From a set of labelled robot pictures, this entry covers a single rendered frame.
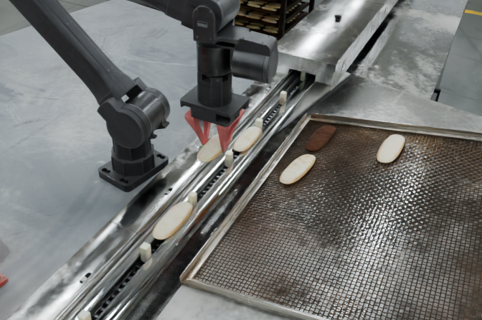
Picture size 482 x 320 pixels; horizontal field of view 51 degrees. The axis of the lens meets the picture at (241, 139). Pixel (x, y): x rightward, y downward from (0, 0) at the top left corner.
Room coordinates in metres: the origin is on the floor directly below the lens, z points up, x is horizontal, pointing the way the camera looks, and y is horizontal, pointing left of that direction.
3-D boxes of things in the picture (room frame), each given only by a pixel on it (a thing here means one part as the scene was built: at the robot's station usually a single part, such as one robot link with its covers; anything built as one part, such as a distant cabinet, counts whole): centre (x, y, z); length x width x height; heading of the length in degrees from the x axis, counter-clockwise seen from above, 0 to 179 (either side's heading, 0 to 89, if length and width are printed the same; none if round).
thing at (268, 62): (0.72, 0.01, 1.14); 0.11 x 0.09 x 0.12; 70
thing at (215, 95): (0.73, 0.05, 1.05); 0.10 x 0.07 x 0.07; 65
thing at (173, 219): (0.62, 0.11, 0.86); 0.10 x 0.04 x 0.01; 155
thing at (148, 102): (0.79, 0.19, 0.94); 0.09 x 0.05 x 0.10; 70
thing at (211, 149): (0.73, 0.05, 0.93); 0.10 x 0.04 x 0.01; 155
